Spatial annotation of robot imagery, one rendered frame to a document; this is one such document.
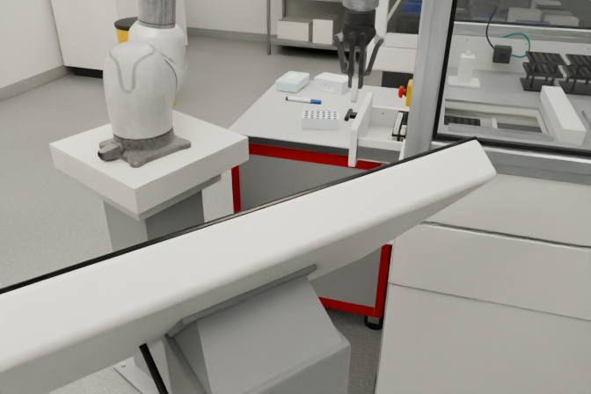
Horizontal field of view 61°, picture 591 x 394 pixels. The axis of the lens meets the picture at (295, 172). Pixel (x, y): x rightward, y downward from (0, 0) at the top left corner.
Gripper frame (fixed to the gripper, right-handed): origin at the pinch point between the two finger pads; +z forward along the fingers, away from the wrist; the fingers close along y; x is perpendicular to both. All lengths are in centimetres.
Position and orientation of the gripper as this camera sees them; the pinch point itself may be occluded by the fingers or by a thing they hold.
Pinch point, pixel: (355, 88)
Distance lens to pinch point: 135.1
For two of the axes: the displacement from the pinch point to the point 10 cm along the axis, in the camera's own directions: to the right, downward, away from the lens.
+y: 9.6, 1.3, -2.4
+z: -0.1, 8.8, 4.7
